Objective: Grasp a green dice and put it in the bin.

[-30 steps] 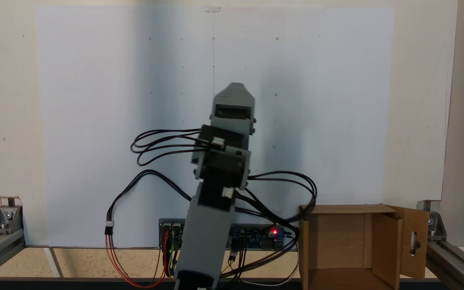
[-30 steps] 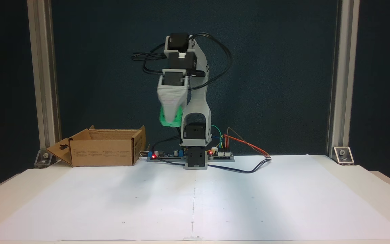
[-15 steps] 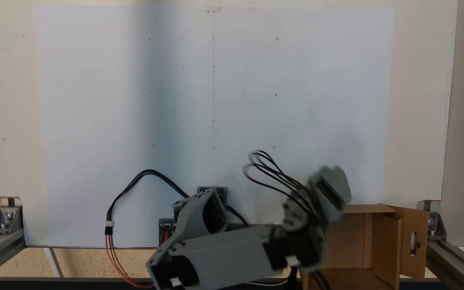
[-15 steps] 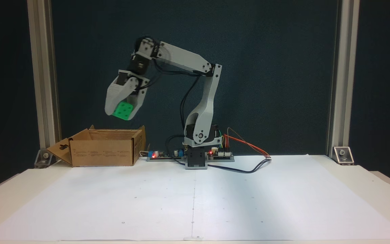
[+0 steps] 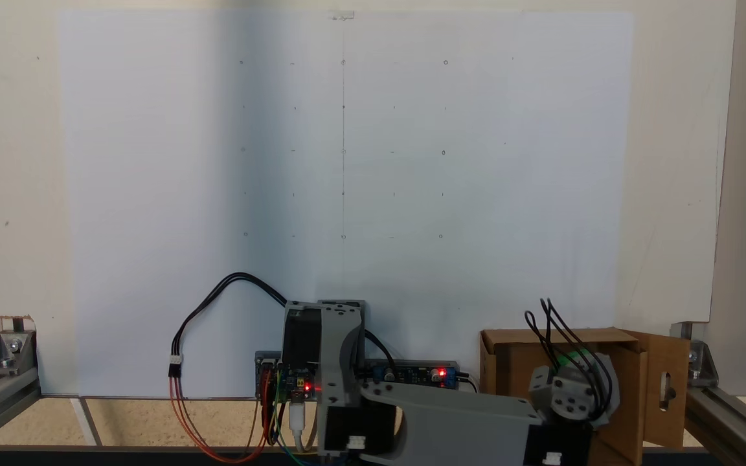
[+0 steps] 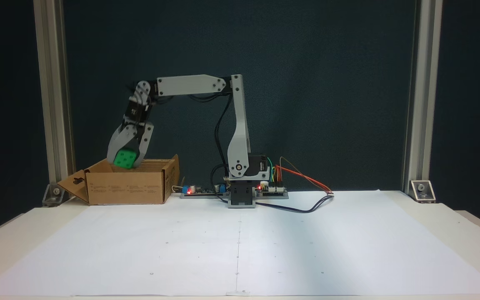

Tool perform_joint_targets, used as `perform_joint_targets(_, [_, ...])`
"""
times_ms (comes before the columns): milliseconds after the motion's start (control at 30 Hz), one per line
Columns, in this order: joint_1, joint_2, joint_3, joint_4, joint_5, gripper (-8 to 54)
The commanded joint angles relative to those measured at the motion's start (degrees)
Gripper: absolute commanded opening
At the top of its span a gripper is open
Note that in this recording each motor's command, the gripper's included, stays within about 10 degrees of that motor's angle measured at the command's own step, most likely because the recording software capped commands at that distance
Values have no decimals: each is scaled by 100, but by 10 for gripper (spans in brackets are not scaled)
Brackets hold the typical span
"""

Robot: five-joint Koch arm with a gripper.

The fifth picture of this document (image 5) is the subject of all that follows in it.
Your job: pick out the motor driver circuit board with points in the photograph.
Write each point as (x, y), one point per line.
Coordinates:
(295, 382)

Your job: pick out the clear tape piece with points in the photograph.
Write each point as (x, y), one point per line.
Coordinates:
(342, 15)

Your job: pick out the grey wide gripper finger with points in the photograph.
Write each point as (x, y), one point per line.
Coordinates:
(612, 395)

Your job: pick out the metal corner bracket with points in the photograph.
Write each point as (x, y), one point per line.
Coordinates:
(703, 369)
(10, 353)

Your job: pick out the brown cardboard box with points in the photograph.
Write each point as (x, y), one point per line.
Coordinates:
(632, 421)

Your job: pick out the blue power circuit board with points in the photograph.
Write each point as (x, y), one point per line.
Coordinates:
(412, 374)

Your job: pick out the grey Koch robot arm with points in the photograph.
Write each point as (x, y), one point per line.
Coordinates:
(451, 421)

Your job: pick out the green die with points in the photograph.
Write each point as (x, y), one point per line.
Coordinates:
(570, 360)

